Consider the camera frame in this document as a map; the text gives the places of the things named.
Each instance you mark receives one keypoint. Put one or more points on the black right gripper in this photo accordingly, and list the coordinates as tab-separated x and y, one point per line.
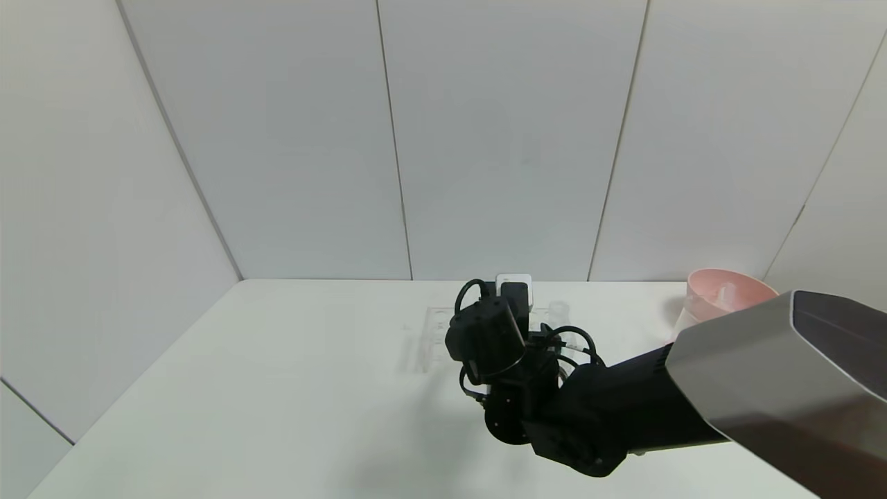
540	341

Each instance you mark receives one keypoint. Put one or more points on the clear plastic measuring beaker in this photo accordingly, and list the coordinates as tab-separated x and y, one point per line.
686	326

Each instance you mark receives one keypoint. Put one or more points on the clear acrylic test tube rack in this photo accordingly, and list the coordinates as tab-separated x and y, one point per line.
433	333

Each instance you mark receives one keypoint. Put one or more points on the pink plastic bowl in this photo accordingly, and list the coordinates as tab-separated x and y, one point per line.
707	298

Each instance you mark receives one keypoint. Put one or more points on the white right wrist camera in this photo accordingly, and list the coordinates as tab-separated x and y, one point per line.
513	278

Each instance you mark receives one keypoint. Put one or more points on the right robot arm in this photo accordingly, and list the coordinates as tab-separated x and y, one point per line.
762	374

